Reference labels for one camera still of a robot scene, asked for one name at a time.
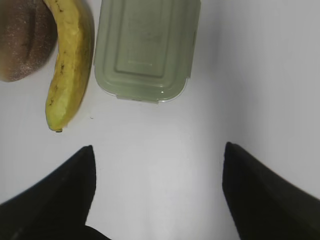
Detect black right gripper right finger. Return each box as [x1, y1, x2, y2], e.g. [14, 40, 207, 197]
[222, 142, 320, 240]

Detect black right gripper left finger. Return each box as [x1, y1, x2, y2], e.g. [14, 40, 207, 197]
[0, 145, 107, 240]

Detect brown green mango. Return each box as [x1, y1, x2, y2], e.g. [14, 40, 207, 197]
[0, 0, 58, 83]

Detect green lid glass container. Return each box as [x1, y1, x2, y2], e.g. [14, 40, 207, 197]
[94, 0, 201, 103]

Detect yellow banana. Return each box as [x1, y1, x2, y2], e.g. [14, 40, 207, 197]
[44, 0, 95, 132]

